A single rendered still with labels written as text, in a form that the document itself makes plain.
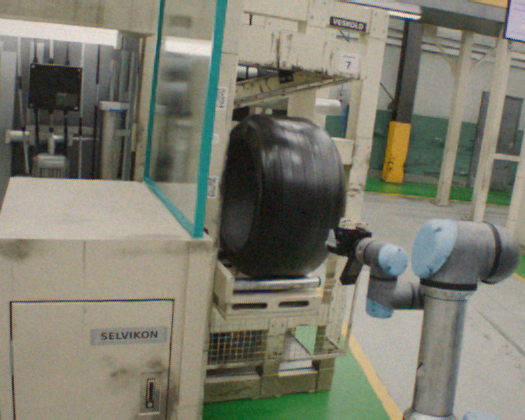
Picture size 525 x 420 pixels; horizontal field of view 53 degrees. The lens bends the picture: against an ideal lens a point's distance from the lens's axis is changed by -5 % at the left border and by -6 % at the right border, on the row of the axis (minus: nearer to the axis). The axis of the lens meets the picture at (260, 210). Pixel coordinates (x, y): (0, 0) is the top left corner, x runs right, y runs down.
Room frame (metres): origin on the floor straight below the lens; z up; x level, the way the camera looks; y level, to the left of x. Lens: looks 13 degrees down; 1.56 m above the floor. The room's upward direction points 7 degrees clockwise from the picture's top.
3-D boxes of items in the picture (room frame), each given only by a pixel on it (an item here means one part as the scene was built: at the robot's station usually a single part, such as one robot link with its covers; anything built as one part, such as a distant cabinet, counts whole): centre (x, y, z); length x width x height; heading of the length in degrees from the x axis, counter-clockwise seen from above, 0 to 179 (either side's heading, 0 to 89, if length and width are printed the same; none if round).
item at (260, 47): (2.28, -0.02, 1.71); 0.61 x 0.25 x 0.15; 113
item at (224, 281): (1.89, 0.14, 0.90); 0.40 x 0.03 x 0.10; 23
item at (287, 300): (1.83, -0.07, 0.83); 0.36 x 0.09 x 0.06; 113
